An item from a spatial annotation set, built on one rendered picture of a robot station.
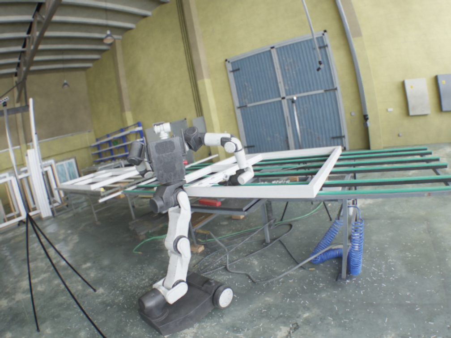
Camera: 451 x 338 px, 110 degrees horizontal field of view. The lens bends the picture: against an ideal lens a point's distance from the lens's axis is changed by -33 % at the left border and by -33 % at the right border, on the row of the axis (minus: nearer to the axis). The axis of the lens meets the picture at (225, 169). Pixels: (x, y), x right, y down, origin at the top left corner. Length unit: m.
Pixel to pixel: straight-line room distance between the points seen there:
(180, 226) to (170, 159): 0.51
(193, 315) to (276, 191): 1.07
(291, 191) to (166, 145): 0.83
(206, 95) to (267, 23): 3.71
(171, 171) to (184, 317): 1.04
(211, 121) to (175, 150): 7.98
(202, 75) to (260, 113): 2.86
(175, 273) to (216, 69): 8.77
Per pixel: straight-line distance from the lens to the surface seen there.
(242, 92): 9.01
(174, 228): 1.73
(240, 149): 1.60
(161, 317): 1.80
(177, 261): 1.79
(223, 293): 1.91
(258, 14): 9.33
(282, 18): 8.91
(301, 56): 8.25
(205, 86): 9.60
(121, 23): 14.14
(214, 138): 1.61
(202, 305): 1.85
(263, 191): 1.54
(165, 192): 1.61
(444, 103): 8.14
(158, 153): 1.51
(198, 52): 9.99
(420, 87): 7.94
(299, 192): 1.45
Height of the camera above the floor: 1.36
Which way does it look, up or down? 10 degrees down
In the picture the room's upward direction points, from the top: 11 degrees counter-clockwise
